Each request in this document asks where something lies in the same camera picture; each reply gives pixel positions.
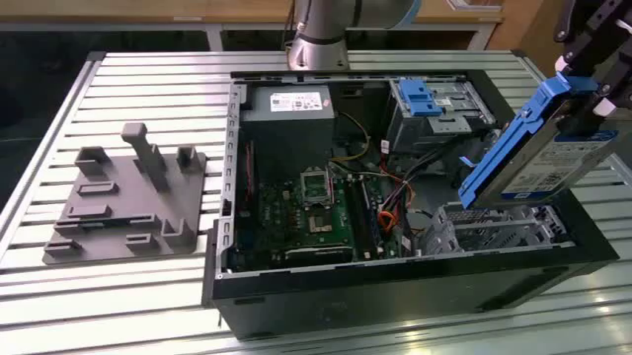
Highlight black open PC case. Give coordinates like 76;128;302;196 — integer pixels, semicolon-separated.
202;68;621;341

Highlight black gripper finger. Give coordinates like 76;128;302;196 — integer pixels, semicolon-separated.
551;0;619;73
563;0;632;138

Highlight grey optical drive bay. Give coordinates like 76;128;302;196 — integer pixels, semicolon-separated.
388;79;497;156

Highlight yellow black power wires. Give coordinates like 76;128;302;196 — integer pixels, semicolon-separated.
330;110;373;163

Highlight grey disk bay cage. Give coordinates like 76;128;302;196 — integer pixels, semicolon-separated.
422;201;577;256

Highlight thin cable at arm foot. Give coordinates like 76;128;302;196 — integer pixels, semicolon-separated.
282;0;310;52

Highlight black RAM slot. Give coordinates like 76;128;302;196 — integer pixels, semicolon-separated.
344;175;376;260

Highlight orange SATA wire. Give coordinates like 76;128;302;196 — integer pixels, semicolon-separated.
377;210;400;236

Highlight grey power supply unit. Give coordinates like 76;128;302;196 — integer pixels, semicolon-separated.
239;84;338;184

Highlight hard disk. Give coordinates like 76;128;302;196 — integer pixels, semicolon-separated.
457;72;621;208

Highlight red black wire bundle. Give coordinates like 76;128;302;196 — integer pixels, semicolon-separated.
382;173;417;223

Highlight RAM stick in rack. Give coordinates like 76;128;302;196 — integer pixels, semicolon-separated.
79;220;132;229

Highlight green motherboard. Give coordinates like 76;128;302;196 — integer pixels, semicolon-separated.
234;162;410;264

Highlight blue drive bay latch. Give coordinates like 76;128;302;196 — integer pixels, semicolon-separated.
397;79;444;118

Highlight square brown motherboard chip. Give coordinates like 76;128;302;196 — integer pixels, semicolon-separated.
307;215;336;234

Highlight CPU socket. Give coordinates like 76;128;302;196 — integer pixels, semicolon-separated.
299;166;338;209

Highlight thin red wire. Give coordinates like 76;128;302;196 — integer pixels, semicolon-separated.
245;142;259;194

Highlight wooden cabinet panel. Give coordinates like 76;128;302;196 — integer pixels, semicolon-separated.
487;0;559;53

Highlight wooden workbench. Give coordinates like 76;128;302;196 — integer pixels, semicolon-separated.
0;0;505;52

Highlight grey parts rack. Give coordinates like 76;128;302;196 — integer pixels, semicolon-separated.
42;122;209;266

